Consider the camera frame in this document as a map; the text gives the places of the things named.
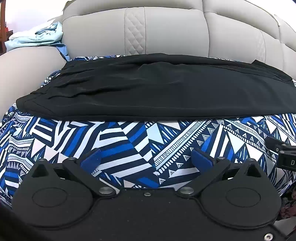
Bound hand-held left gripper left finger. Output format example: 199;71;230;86
30;148;118;198

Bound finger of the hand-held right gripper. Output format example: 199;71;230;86
265;137;290;153

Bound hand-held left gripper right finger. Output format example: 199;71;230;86
177;148;266;198

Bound black pants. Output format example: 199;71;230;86
16;53;296;122

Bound dark floral cloth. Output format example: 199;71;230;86
279;197;296;223

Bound blue geometric printed blanket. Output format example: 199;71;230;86
0;54;296;207

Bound grey sofa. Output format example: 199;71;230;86
0;0;296;121

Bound light blue cloth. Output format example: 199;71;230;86
5;22;64;51

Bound dark wooden furniture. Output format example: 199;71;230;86
0;0;8;55

